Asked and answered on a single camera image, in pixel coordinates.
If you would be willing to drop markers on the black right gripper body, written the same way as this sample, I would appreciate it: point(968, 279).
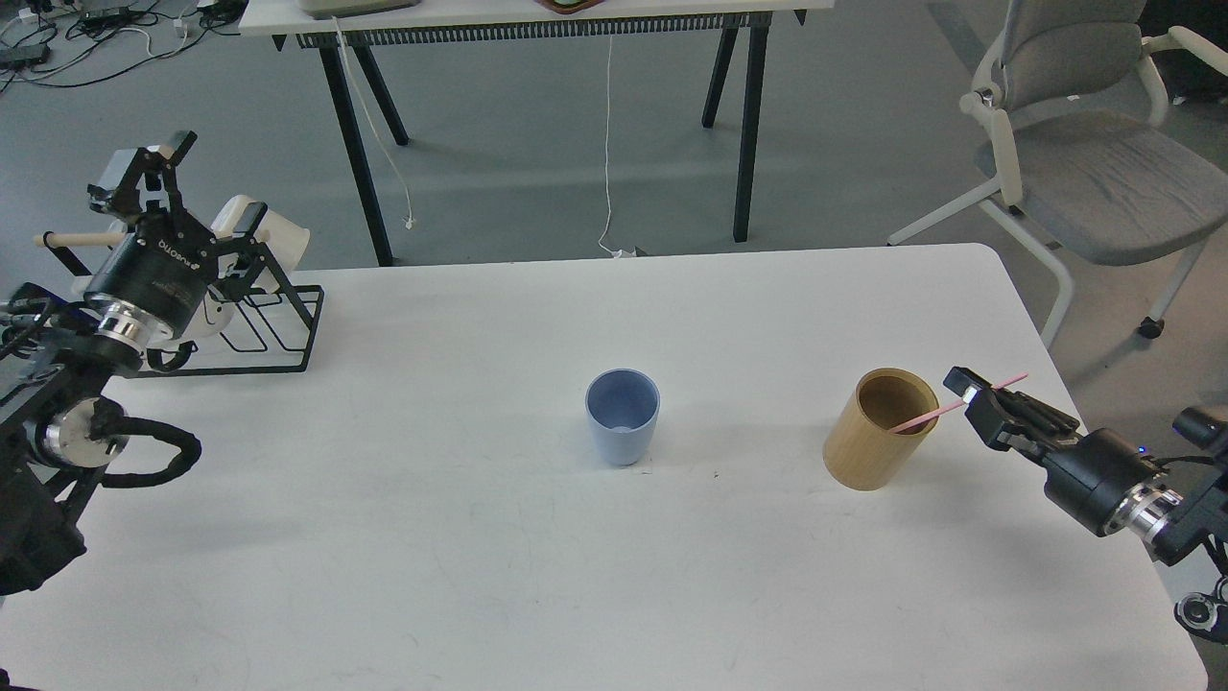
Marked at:
point(1106, 484)

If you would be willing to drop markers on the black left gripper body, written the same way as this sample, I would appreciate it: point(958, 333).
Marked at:
point(154, 283)

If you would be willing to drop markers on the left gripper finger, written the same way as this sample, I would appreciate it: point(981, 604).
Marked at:
point(242, 252)
point(140, 187)

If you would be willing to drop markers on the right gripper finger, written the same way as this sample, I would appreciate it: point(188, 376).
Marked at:
point(960, 378)
point(1007, 420)

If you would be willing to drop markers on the pink chopstick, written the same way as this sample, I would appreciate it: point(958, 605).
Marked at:
point(926, 416)

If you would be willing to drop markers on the blue plastic cup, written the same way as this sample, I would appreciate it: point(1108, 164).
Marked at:
point(622, 408)

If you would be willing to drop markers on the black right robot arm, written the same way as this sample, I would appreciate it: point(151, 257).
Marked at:
point(1200, 521)

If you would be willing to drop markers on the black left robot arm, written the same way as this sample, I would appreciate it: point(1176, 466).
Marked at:
point(62, 438)

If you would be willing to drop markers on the bamboo cylinder holder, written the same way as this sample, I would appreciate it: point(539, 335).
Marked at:
point(863, 452)

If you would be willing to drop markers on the grey office chair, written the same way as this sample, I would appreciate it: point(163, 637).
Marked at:
point(1112, 189)

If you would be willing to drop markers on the black wire cup rack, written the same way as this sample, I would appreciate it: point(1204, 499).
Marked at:
point(267, 333)

